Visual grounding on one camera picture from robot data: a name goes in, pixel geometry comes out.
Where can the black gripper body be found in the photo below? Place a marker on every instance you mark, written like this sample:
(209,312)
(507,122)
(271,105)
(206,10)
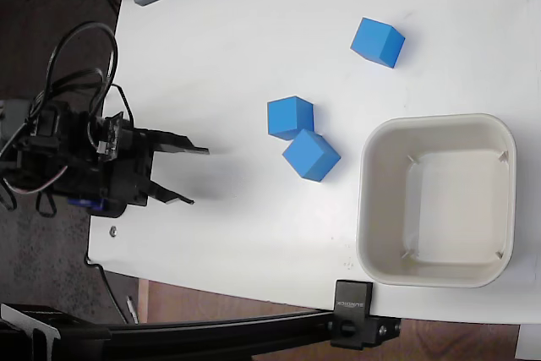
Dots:
(129,166)

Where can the blue cube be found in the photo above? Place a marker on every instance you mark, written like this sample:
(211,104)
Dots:
(376,42)
(289,120)
(312,156)

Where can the black six-joint robot arm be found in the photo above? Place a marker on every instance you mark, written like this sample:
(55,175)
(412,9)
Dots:
(67,154)

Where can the white square plastic bin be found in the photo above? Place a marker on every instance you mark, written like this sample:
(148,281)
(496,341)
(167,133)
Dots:
(437,200)

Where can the small metal nut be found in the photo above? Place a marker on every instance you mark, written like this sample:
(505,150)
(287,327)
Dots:
(113,231)

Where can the small silver pen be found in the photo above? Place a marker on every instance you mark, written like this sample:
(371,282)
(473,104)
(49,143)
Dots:
(132,309)

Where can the black table clamp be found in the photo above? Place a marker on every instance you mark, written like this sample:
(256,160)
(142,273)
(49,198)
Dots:
(353,314)

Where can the black camera circuit board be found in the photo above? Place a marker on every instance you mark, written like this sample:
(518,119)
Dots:
(112,137)

